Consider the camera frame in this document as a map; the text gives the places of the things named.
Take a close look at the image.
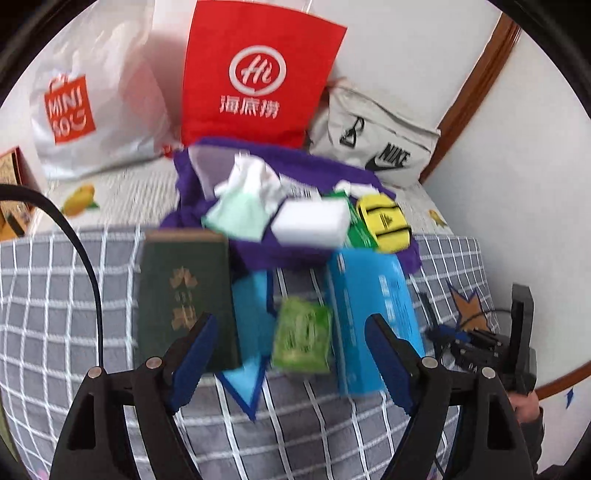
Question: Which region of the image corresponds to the white Miniso plastic bag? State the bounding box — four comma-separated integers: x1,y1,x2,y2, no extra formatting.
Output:
29,1,173,180

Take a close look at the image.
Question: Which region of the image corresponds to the green wet wipes packet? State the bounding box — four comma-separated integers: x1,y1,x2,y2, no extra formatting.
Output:
322,192,378,251

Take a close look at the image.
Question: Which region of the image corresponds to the white sponge block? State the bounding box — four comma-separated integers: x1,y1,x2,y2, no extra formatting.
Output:
270,198,351,250

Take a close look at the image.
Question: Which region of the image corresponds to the purple towel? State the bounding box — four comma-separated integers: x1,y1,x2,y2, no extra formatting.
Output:
160,136,424,278

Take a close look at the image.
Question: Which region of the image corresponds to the white parrot print sheet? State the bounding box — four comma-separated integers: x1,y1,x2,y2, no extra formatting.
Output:
45,157,452,235

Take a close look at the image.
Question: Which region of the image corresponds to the grey checked blanket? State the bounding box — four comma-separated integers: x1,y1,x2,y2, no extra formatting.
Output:
0,225,500,480

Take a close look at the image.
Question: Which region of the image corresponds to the blue tissue pack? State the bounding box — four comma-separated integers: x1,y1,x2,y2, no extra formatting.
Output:
323,248,426,398

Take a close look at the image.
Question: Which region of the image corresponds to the red Haidilao paper bag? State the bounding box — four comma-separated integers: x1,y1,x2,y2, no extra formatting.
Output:
181,1,346,148

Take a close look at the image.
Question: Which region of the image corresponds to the small green tissue pack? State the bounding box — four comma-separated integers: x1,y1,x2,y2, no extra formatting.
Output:
271,297,332,374

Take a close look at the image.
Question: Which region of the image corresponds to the brown decorated box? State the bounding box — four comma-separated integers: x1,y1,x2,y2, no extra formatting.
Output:
1,147,39,241

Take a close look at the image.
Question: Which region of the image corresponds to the yellow black striped sock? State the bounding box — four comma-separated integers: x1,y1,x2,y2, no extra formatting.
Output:
356,193,412,254

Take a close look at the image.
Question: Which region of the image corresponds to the dark green tin box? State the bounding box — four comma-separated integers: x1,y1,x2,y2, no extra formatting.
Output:
133,229,242,373

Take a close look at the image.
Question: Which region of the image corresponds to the person's right hand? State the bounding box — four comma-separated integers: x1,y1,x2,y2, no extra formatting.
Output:
507,391,541,424

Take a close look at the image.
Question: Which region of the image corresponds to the beige Nike bag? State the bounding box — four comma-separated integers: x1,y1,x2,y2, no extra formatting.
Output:
308,79,441,188

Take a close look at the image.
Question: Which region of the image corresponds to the brown wooden door frame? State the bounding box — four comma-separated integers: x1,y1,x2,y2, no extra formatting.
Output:
420,13,521,183

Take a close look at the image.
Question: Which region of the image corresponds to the pale green pouch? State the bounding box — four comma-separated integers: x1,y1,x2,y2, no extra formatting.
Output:
201,193,277,242

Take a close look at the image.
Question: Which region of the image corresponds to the white cloth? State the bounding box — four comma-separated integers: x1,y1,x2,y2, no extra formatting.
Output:
214,153,287,211

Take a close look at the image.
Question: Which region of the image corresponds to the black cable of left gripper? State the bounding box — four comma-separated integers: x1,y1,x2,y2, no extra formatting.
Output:
0,184,105,370

